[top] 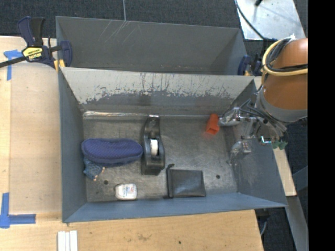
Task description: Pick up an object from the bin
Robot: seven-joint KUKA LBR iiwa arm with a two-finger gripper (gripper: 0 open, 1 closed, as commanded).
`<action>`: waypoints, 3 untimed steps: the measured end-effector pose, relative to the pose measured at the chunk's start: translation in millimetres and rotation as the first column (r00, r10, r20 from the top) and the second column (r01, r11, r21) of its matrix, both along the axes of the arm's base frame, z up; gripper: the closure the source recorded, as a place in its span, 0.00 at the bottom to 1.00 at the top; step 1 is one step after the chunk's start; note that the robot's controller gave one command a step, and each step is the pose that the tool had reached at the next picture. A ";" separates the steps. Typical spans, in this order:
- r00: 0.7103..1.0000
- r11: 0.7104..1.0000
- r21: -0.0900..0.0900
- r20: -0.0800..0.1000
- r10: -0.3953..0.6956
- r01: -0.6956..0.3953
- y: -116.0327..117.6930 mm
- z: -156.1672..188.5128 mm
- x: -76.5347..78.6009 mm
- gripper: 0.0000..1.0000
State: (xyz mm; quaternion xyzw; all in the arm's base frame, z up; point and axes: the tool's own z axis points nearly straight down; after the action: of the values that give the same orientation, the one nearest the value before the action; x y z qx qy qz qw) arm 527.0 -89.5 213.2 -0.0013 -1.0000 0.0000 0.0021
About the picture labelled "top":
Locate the black tape dispenser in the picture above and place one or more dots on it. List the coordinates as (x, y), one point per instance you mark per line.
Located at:
(153, 163)

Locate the orange block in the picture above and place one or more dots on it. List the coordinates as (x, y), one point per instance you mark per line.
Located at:
(212, 124)

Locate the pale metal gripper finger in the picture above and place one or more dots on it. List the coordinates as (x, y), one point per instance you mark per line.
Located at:
(229, 119)
(239, 148)

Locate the blue mesh cloth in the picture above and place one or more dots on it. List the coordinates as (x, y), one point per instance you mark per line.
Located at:
(92, 170)

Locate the small white plastic bottle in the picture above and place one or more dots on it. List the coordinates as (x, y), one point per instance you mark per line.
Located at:
(126, 191)

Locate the black flat pouch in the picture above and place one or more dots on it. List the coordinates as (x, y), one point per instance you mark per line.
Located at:
(186, 184)

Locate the grey metal bin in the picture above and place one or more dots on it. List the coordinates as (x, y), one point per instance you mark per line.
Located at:
(183, 153)

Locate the blue fabric pouch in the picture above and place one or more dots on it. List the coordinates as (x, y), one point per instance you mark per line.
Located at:
(111, 150)

